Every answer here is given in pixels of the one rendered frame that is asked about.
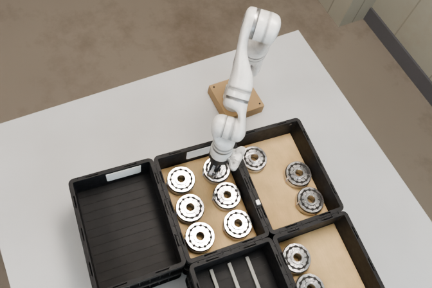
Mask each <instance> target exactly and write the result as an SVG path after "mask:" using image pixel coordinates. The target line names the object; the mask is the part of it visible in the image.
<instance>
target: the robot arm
mask: <svg viewBox="0 0 432 288"><path fill-rule="evenodd" d="M280 28H281V18H280V16H279V15H278V14H276V13H274V12H270V11H267V10H263V9H260V8H256V7H253V6H250V7H249V8H248V9H247V10H246V12H245V14H244V18H243V20H242V25H241V27H240V33H239V37H238V43H237V49H236V54H235V57H234V60H233V66H232V70H231V74H230V77H229V81H228V84H227V85H226V87H225V90H224V94H223V106H224V107H225V109H227V110H228V111H230V112H237V114H238V118H234V117H231V116H228V115H225V114H218V115H216V116H215V117H214V118H213V120H212V122H211V134H212V136H213V142H212V143H211V147H210V151H209V158H210V160H211V164H210V166H209V170H208V171H207V174H206V176H207V177H209V178H211V179H213V178H214V177H215V174H216V172H218V171H219V168H220V167H221V165H225V164H226V163H227V162H228V163H229V169H230V170H232V171H236V169H237V168H238V167H239V165H240V162H241V161H242V158H243V157H244V154H245V152H246V148H245V147H243V146H240V147H238V148H236V149H233V147H234V145H235V142H240V141H241V140H242V139H243V138H244V136H245V134H246V111H247V107H248V102H249V98H250V96H251V92H252V89H253V77H255V76H257V75H258V73H259V71H260V69H261V66H262V62H263V60H264V58H265V57H266V55H267V53H268V51H269V48H270V46H271V45H272V43H273V42H274V41H275V39H276V38H277V36H278V34H279V31H280Z"/></svg>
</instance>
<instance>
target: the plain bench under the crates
mask: <svg viewBox="0 0 432 288"><path fill-rule="evenodd" d="M235 54H236V50H233V51H230V52H227V53H223V54H221V55H217V56H215V57H211V58H207V59H205V60H201V61H198V62H195V63H192V64H189V65H186V66H183V67H179V68H176V69H173V70H170V71H166V72H164V73H160V74H157V75H154V76H150V77H147V78H144V79H141V80H137V81H135V82H131V83H129V84H125V85H121V86H119V87H115V88H112V89H109V90H106V91H102V92H100V93H96V94H92V95H90V96H87V97H84V98H80V99H78V100H74V101H72V102H68V103H64V104H62V105H58V106H55V107H52V108H49V109H45V110H43V111H39V112H35V113H33V114H29V115H26V116H23V117H20V118H17V119H14V120H10V121H7V122H4V123H0V250H1V254H2V257H3V262H4V266H5V269H6V273H7V276H8V280H9V283H10V287H11V288H92V286H91V281H90V277H89V272H88V269H87V264H86V259H85V255H84V250H83V247H82V242H81V238H80V233H79V230H78V224H77V220H76V216H75V211H74V207H73V203H72V199H71V194H70V191H69V186H68V183H69V181H70V180H71V179H74V178H76V177H80V176H85V175H87V174H92V173H95V172H99V171H102V170H107V169H109V168H114V167H118V166H121V165H125V164H128V163H132V162H135V161H139V160H142V159H147V158H150V159H152V160H154V158H155V157H156V156H158V155H161V154H165V153H168V152H172V151H175V150H179V149H184V148H186V147H191V146H194V145H198V144H201V143H205V142H208V141H212V140H213V136H212V132H211V124H212V120H213V118H214V117H215V116H216V115H218V114H219V112H218V110H217V109H216V107H215V105H214V103H213V102H212V99H211V98H210V96H209V94H208V88H209V86H210V85H212V84H216V83H218V82H222V81H224V80H227V79H229V78H230V74H231V70H232V66H233V60H234V57H235ZM253 88H254V89H255V91H256V93H257V94H258V96H259V97H260V99H261V101H262V102H263V104H264V108H263V110H262V112H260V113H258V114H255V115H252V116H249V117H247V118H246V131H250V130H253V129H257V128H260V127H264V126H267V125H271V124H274V123H278V122H282V121H285V120H290V119H293V118H298V119H300V121H301V122H302V124H303V126H304V128H305V130H306V132H307V134H308V136H309V138H310V140H311V142H312V144H313V146H314V148H315V150H316V152H317V154H318V156H319V158H320V160H321V162H322V163H323V166H324V167H325V170H326V171H327V174H328V176H329V177H330V180H331V181H332V184H333V185H334V188H335V189H336V192H337V194H338V195H339V198H340V199H341V202H342V203H343V206H344V208H343V210H342V211H344V212H347V213H348V215H349V217H350V219H351V221H352V223H353V225H354V227H355V229H356V231H357V233H358V235H359V237H360V239H361V241H362V243H363V245H364V247H365V249H366V251H367V253H368V255H369V257H370V259H371V261H372V263H373V265H374V267H375V268H376V270H377V272H378V274H379V276H380V278H381V280H382V282H383V284H384V286H385V288H432V222H431V220H430V219H429V217H428V216H427V214H426V213H425V211H424V210H423V209H422V207H421V205H420V204H419V203H418V201H417V200H416V198H415V197H414V196H413V194H412V193H411V191H410V190H409V188H408V187H407V186H406V184H405V183H404V181H403V180H402V178H401V177H400V175H399V174H398V173H397V171H396V169H394V167H393V165H392V164H391V163H390V161H389V160H388V158H387V157H386V155H385V154H384V152H383V151H382V150H381V148H380V146H378V144H377V142H376V141H375V140H374V138H373V137H372V135H371V134H370V133H369V131H368V129H367V128H366V127H365V125H364V124H363V122H362V121H361V119H360V118H359V117H358V115H357V114H356V112H355V111H354V110H353V108H352V106H351V105H350V104H349V102H348V101H347V99H346V98H345V96H344V95H343V93H342V92H341V91H340V89H339V88H338V86H337V85H336V83H335V82H334V81H333V79H332V78H331V76H330V75H329V74H328V72H327V70H326V69H325V68H324V66H323V65H322V63H321V62H320V60H319V59H318V58H317V56H316V55H315V53H314V52H313V51H312V49H311V47H310V46H309V45H308V44H307V42H306V40H305V39H304V38H303V36H302V35H301V33H300V32H299V30H297V31H294V32H291V33H287V34H285V35H281V36H278V37H277V38H276V39H275V41H274V42H273V43H272V45H271V46H270V48H269V51H268V53H267V55H266V56H265V58H264V60H263V62H262V66H261V69H260V71H259V73H258V75H257V76H253Z"/></svg>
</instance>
